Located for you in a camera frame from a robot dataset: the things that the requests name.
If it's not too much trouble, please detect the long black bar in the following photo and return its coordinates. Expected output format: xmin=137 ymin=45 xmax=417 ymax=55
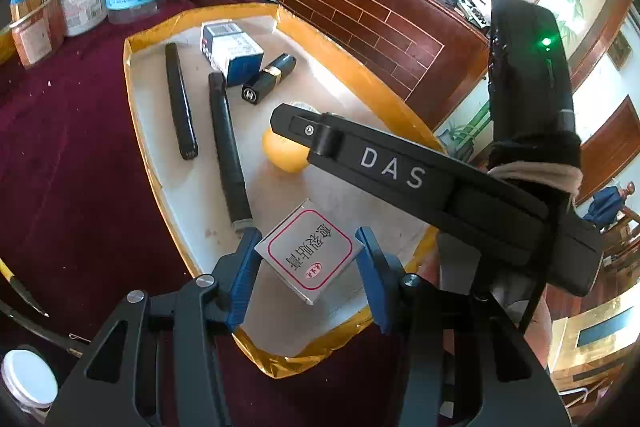
xmin=164 ymin=42 xmax=200 ymax=160
xmin=208 ymin=71 xmax=254 ymax=231

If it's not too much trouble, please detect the blue and white box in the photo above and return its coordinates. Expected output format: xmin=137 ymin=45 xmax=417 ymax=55
xmin=200 ymin=20 xmax=265 ymax=88

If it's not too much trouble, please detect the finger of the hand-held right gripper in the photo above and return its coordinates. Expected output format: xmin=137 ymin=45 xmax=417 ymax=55
xmin=270 ymin=103 xmax=325 ymax=151

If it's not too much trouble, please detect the thin black pen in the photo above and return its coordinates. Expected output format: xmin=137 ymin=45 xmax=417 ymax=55
xmin=0 ymin=298 xmax=89 ymax=354

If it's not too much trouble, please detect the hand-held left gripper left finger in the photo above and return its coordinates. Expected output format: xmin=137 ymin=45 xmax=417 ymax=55
xmin=46 ymin=226 xmax=264 ymax=427

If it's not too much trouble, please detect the wooden brick pattern counter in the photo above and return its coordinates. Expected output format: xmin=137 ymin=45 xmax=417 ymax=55
xmin=252 ymin=0 xmax=494 ymax=130

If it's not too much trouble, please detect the white box with red print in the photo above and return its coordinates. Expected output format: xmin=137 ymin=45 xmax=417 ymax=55
xmin=254 ymin=199 xmax=365 ymax=306

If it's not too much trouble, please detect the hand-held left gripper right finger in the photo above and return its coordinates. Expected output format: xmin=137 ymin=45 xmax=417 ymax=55
xmin=354 ymin=226 xmax=572 ymax=427

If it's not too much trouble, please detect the yellow taped cardboard tray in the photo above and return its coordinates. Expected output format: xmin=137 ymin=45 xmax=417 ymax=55
xmin=122 ymin=2 xmax=449 ymax=381

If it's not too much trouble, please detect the yellow round object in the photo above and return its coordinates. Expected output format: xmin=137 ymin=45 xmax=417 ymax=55
xmin=262 ymin=101 xmax=309 ymax=173

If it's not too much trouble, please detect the black lipstick tube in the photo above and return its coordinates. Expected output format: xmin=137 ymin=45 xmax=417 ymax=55
xmin=241 ymin=53 xmax=297 ymax=106

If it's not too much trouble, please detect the white bottle cap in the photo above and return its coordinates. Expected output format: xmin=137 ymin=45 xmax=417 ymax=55
xmin=0 ymin=347 xmax=59 ymax=416

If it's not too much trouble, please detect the gold box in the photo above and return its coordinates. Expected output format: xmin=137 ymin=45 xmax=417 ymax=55
xmin=547 ymin=304 xmax=640 ymax=391

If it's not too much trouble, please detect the maroon velvet tablecloth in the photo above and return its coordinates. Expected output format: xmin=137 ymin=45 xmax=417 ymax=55
xmin=0 ymin=0 xmax=441 ymax=427

